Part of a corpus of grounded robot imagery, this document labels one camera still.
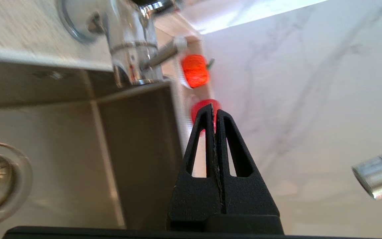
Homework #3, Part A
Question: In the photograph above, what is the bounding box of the red toy apple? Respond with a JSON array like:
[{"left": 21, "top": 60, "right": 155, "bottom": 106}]
[{"left": 191, "top": 99, "right": 222, "bottom": 134}]

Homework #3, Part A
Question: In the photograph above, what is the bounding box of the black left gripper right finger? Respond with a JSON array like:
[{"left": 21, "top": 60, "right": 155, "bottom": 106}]
[{"left": 215, "top": 110, "right": 284, "bottom": 233}]

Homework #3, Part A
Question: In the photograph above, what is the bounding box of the chrome faucet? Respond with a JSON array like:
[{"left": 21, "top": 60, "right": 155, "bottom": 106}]
[{"left": 58, "top": 0, "right": 382, "bottom": 200}]

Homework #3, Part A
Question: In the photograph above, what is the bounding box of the stainless steel sink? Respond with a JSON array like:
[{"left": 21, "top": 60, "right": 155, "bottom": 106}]
[{"left": 0, "top": 59, "right": 184, "bottom": 230}]

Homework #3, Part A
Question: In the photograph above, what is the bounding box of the orange toy pumpkin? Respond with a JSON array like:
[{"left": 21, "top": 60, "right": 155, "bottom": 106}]
[{"left": 180, "top": 54, "right": 215, "bottom": 89}]

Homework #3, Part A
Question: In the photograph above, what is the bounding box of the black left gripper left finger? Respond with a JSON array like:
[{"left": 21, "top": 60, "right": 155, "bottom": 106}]
[{"left": 167, "top": 104, "right": 224, "bottom": 231}]

